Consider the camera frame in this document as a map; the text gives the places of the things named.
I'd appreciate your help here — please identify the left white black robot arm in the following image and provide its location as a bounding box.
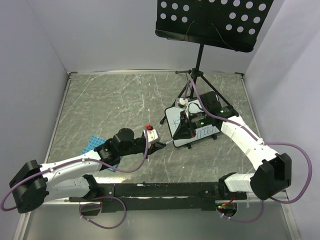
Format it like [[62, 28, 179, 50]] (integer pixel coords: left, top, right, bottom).
[[9, 126, 166, 214]]

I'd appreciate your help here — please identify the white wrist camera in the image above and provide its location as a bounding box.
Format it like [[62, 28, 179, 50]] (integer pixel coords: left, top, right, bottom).
[[144, 124, 161, 145], [174, 97, 189, 114]]

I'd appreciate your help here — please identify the white board with black frame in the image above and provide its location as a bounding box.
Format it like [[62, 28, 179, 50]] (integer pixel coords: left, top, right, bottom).
[[164, 98, 220, 148]]

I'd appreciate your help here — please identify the blue studded building plate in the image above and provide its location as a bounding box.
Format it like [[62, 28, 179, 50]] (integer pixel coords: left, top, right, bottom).
[[81, 136, 121, 168]]

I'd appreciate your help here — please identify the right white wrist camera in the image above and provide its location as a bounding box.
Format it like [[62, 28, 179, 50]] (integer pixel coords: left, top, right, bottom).
[[174, 97, 189, 114]]

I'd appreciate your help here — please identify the black perforated music stand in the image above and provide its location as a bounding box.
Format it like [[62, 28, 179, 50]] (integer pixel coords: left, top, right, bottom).
[[154, 0, 275, 125]]

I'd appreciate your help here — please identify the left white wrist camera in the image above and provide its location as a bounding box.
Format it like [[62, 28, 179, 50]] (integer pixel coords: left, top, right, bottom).
[[144, 124, 161, 145]]

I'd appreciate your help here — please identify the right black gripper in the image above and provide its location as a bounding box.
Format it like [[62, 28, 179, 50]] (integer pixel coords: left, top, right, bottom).
[[172, 110, 209, 141]]

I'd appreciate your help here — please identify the white blue whiteboard marker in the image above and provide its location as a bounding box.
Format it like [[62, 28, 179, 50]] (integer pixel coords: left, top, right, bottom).
[[163, 139, 173, 146]]

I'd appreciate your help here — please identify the black whiteboard easel stand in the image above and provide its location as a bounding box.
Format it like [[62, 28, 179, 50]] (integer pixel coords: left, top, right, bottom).
[[185, 133, 218, 150]]

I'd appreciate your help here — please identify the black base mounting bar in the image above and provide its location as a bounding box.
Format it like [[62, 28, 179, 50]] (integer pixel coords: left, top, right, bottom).
[[69, 182, 247, 213]]

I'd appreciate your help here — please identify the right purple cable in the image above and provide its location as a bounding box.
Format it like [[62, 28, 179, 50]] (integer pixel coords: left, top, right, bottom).
[[183, 77, 313, 223]]

